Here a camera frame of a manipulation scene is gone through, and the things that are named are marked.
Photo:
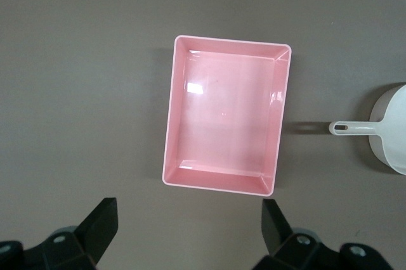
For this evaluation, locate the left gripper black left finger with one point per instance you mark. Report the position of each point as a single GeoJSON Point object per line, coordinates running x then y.
{"type": "Point", "coordinates": [95, 232]}

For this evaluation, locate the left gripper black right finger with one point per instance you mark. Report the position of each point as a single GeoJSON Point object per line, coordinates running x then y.
{"type": "Point", "coordinates": [279, 235]}

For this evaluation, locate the beige plastic dustpan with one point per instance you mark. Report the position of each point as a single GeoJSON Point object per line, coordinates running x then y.
{"type": "Point", "coordinates": [393, 130]}

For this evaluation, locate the pink plastic bin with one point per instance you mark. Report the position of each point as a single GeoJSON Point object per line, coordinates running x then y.
{"type": "Point", "coordinates": [222, 118]}

